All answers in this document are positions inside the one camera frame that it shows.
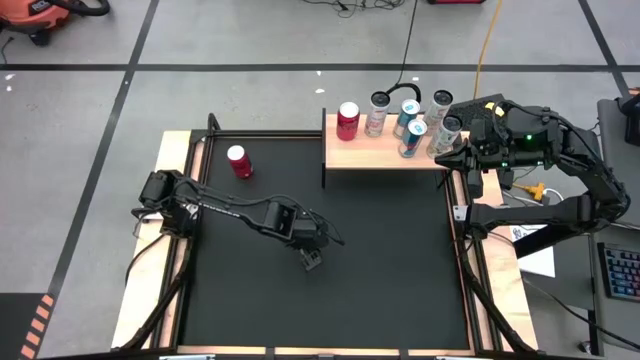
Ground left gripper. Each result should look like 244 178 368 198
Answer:
288 219 331 273

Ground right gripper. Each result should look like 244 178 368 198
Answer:
432 122 507 199

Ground silver slim drink can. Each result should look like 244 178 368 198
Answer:
425 113 464 160
363 90 392 139
421 88 455 136

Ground blue silver energy drink can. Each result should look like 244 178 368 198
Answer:
397 117 429 159
392 97 422 141

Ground red cola zero can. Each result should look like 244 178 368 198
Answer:
226 143 255 180
335 100 362 142

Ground dark table mat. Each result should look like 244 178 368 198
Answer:
178 135 472 351

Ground black mesh computer case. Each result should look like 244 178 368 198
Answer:
449 93 506 134

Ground yellow power splitter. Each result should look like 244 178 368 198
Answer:
514 182 550 202

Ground white paper sheet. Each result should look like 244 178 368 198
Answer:
509 222 557 279

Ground grey desk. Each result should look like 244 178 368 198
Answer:
597 97 640 229
588 221 640 357

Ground black desk device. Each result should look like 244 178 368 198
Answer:
617 92 640 149

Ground black keyboard with blue keys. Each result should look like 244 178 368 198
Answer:
597 242 640 305

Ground orange shop vacuum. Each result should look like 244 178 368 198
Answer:
0 0 76 47

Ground white looped cable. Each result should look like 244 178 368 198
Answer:
502 187 555 207

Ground wooden shelf with black frame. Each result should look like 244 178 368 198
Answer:
321 107 459 190

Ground black coiled floor cable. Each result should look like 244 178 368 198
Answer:
384 0 423 104

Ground yellow floor cable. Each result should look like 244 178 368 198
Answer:
472 0 504 100

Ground black hanging base cable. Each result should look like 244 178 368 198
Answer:
123 232 171 287

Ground thin black cable tangle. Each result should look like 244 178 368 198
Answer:
299 0 406 19

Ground black vacuum hose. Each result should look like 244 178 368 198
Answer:
47 0 112 17

